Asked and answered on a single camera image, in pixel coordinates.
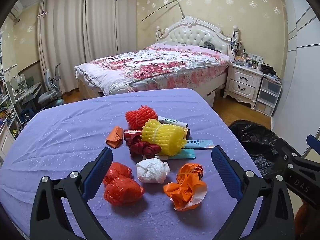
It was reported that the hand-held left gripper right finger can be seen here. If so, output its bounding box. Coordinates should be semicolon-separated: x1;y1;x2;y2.
211;145;295;240

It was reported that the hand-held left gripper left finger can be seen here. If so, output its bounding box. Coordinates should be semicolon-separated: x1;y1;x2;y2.
30;147;113;240

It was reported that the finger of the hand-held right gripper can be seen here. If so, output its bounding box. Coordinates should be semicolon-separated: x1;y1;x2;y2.
274;136;304;167
306;134;320;153

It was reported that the red plastic bag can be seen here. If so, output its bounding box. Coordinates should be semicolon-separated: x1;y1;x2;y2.
102;162;145;207

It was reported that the light blue tube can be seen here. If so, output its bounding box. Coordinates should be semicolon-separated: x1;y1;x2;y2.
186;139;215;149

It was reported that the orange paper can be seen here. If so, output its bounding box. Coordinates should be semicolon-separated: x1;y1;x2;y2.
105;126;124;149

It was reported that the bin with black liner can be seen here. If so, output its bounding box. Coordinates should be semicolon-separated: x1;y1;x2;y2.
229;119;288;178

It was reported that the teal and white carton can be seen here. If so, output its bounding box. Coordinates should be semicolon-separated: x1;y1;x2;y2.
154;148;196;160

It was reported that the orange plastic bag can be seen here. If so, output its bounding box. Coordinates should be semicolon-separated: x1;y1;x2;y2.
163;163;208;212

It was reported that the dark red ribbon bundle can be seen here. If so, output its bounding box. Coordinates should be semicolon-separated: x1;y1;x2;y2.
126;135;160;158

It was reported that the red bottle with black cap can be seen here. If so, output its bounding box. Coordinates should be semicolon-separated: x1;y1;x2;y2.
124;129;143;140

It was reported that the white plastic bag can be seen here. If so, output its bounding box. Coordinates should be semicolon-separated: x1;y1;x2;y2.
135;158;170;183

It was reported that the red foam fruit net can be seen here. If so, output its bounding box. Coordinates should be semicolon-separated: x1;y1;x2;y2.
125;106;156;130

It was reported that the white tube with green print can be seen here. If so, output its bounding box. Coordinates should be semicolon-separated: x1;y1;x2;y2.
157;115;188;128

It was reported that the yellow foam fruit net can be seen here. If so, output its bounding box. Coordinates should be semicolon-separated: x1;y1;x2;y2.
140;119;187;156

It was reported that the person's right forearm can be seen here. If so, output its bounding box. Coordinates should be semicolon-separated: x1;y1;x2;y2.
295;200;316;240

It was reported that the purple tablecloth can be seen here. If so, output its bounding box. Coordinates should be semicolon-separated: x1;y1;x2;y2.
0;88;272;240

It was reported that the clear plastic drawer unit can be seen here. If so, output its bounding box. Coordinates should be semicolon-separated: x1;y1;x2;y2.
255;76;283;117

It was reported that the white wardrobe door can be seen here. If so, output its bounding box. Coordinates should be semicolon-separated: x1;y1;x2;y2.
271;0;320;155

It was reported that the black cloth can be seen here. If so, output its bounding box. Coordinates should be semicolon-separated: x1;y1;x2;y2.
260;65;278;77

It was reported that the white nightstand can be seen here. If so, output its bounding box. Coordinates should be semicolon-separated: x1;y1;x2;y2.
223;62;264;110

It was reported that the grey desk chair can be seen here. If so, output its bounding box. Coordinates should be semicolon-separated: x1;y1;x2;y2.
37;64;64;105

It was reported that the cluster of small bottles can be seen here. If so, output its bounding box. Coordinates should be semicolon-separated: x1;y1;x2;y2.
231;26;265;69

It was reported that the grey study desk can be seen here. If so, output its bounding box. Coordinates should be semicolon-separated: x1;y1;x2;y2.
10;80;43;110

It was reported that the bookshelf with books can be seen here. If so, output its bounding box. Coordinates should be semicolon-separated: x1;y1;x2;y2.
0;30;23;140

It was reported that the pink floral quilt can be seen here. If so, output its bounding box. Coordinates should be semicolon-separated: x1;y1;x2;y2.
75;42;233;95

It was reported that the beige curtain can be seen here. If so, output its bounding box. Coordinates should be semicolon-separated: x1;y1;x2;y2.
37;0;87;93
85;0;138;63

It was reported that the white bed with tufted headboard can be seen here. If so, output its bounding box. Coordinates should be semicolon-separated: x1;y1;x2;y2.
74;16;239;108

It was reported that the thin metal rod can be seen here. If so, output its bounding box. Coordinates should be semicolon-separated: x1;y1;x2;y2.
140;0;187;23

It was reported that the white air conditioner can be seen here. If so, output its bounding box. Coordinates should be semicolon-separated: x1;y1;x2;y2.
9;4;23;20

